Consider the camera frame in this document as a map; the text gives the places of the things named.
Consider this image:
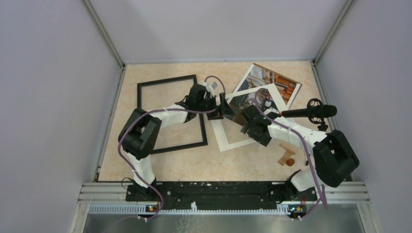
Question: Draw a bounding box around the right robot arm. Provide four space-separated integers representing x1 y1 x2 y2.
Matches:
241 103 360 200

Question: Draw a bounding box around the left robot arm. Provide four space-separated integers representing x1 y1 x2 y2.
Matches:
118 83 233 201

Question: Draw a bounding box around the white mat board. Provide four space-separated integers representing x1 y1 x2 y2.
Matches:
211 84 288 151

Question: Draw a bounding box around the bookshelf photo print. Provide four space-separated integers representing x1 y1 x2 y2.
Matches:
233 63 302 109

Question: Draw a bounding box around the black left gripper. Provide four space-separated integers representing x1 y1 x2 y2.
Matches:
195 92 234 120

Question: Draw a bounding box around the black picture frame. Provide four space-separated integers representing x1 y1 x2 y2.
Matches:
137 74 208 154

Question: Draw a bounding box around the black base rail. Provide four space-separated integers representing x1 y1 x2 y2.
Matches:
125 181 318 211

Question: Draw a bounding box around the cat photo print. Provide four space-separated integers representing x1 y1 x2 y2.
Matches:
224 87 279 126

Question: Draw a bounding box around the aluminium enclosure frame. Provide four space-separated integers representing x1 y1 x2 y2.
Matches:
70 0 381 233

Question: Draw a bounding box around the wooden frame stand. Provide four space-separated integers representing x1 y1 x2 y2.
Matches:
278 143 296 166

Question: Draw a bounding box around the black microphone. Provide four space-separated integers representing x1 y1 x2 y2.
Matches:
280 98 337 132

